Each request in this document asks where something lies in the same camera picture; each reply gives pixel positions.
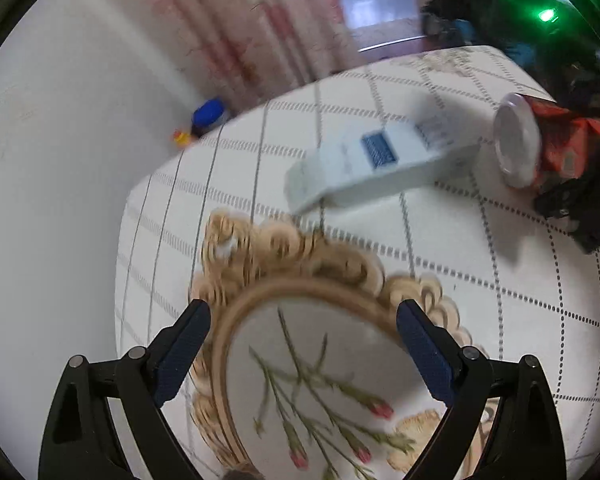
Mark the red soda can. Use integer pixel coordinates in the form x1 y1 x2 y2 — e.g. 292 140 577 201
493 93 600 190

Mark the white checked tablecloth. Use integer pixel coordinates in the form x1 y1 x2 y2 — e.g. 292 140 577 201
114 47 600 479

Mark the ornate gold oval tray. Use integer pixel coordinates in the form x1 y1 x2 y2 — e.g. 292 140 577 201
190 210 472 479

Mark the blue black clothes pile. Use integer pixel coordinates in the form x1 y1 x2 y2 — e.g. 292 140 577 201
420 0 512 50

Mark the white blue medicine box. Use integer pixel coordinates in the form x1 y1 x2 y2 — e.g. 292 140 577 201
284 107 480 214

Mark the blue yellow toy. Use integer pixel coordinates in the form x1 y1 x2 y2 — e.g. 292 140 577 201
172 98 230 148

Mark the pink floral curtain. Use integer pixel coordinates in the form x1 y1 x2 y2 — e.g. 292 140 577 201
130 0 366 116

